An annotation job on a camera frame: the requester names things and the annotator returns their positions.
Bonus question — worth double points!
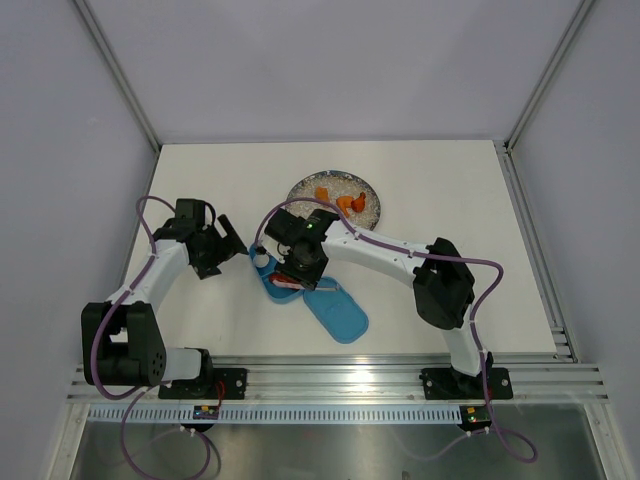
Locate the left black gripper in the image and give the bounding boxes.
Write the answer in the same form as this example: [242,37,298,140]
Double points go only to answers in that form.
[192,215,246,279]

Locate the blue lunch box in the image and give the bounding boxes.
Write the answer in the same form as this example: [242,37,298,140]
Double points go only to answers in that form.
[248,245,303,305]

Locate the red sausage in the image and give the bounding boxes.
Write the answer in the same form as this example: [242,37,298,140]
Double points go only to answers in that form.
[269,273,291,288]

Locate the blue lunch box lid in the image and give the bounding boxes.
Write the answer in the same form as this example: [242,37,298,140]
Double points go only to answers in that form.
[302,277,369,344]

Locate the pink handled metal tongs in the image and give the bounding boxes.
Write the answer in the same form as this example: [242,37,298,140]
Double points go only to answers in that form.
[283,281,341,292]

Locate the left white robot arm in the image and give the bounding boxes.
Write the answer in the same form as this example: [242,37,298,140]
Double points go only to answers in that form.
[81,214,248,400]

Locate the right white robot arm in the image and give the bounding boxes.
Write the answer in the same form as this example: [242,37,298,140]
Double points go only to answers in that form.
[255,207,504,399]

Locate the orange fried nugget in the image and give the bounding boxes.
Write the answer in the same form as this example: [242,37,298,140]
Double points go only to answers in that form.
[315,187,331,203]

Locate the orange chicken drumstick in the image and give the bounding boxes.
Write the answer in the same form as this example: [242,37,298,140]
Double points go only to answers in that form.
[350,192,366,213]

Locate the speckled round plate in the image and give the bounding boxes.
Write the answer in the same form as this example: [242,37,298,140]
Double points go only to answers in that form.
[285,170,381,230]

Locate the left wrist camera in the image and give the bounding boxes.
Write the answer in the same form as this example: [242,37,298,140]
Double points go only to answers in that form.
[174,198,216,230]

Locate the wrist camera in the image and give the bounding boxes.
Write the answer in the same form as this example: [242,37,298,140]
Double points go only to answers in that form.
[174,198,216,230]
[264,208,306,246]

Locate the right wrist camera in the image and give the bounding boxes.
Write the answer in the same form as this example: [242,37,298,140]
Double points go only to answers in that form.
[264,208,306,246]

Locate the aluminium front rail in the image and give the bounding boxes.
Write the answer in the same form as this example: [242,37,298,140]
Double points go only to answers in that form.
[67,353,611,405]

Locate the aluminium rail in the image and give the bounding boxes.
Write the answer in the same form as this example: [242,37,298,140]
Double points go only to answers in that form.
[493,140,581,363]
[67,353,611,405]

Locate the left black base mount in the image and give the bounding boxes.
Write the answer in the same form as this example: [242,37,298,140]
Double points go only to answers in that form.
[158,365,248,400]

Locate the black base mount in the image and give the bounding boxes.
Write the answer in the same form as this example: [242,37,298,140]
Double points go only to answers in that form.
[419,367,514,400]
[158,365,248,400]

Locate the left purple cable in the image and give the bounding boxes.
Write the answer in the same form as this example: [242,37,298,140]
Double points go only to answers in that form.
[87,194,221,476]

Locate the purple cable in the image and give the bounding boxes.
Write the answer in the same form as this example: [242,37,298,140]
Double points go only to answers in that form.
[254,197,540,464]
[87,194,221,476]

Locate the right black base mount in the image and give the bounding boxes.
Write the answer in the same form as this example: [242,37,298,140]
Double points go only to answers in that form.
[419,367,514,400]

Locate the white slotted cable duct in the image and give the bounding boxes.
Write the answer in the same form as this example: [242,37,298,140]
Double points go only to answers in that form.
[87,403,462,425]

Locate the right side aluminium rail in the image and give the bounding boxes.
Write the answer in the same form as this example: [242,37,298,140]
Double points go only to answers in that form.
[493,140,581,363]

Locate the left aluminium frame post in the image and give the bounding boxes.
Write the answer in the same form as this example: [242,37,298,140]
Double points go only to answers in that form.
[70,0,162,157]

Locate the aluminium frame post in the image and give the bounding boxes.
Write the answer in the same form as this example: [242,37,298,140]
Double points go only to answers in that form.
[70,0,162,157]
[504,0,599,155]

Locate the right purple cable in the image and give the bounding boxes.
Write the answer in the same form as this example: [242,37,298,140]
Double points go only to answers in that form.
[254,197,540,464]

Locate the right aluminium frame post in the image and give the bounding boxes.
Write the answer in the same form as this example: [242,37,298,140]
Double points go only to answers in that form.
[504,0,599,155]

